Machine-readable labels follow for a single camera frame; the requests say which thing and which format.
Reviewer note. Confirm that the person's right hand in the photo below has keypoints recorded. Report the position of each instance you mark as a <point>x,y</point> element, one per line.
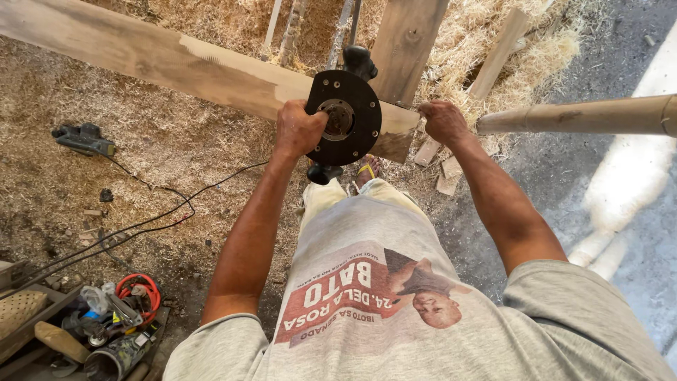
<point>447,121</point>

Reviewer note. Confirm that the person's left hand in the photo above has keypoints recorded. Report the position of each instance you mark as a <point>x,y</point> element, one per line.
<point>293,129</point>

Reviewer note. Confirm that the person's right fingers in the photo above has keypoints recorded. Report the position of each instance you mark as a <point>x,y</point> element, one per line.
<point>427,109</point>

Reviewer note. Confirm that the person's left fingers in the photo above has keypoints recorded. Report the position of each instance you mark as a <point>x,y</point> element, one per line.
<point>319,119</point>

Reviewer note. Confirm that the black wood router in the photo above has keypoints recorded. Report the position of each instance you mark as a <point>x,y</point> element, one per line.
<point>357,129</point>

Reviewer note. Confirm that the long wooden plank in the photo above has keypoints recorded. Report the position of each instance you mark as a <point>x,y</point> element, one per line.
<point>158,58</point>

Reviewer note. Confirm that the small wood offcut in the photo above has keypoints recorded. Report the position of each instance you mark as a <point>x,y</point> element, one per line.
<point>449,177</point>
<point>426,152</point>

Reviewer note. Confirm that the short wide wooden plank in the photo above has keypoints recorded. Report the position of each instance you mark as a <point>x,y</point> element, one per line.
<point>407,47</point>

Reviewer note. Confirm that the person's foot in yellow sandal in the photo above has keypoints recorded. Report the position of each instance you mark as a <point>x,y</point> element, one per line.
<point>367,168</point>

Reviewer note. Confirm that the pale yellow trousers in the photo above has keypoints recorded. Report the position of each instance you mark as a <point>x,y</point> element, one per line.
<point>325,196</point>

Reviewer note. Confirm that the grey metal bar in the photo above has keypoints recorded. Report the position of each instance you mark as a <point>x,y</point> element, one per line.
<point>339,31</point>

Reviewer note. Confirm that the turned wooden spindle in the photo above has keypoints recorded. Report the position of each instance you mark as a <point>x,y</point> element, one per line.
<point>292,31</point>

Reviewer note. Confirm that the thin wooden batten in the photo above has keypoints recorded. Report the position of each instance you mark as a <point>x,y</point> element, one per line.
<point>500,53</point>

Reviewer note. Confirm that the pale wooden slat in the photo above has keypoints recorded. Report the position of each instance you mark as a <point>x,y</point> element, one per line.
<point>271,29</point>

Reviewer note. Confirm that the round bamboo pole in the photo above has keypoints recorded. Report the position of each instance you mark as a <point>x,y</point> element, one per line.
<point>582,115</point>

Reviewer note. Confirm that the grey printed t-shirt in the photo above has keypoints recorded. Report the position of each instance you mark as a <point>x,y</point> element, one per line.
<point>381,307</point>

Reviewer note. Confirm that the small black object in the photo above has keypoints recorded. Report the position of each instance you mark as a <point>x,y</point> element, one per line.
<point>106,195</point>

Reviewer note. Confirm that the black electric planer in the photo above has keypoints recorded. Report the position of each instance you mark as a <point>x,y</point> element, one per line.
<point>84,140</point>

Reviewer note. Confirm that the crate of assorted tools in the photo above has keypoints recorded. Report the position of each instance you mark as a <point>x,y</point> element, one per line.
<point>100,323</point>

